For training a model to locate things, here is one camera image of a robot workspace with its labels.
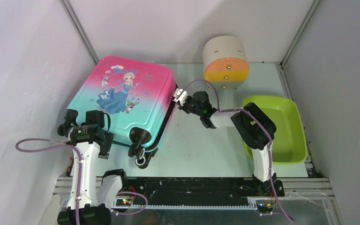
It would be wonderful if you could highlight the pink and teal kids suitcase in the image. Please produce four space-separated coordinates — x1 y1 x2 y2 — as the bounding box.
67 56 177 169

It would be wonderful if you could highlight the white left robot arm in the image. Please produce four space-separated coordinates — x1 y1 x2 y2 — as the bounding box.
57 109 129 225

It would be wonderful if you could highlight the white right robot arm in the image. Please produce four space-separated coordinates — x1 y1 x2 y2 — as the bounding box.
173 89 277 196

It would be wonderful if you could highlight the beige orange round storage box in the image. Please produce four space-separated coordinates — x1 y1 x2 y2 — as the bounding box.
202 35 250 90

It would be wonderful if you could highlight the green plastic bin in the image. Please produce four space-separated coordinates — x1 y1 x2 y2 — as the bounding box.
242 95 308 164

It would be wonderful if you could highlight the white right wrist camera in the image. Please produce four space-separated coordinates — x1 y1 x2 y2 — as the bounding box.
173 88 188 106

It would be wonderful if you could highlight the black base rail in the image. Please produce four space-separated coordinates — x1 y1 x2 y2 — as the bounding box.
100 176 285 207

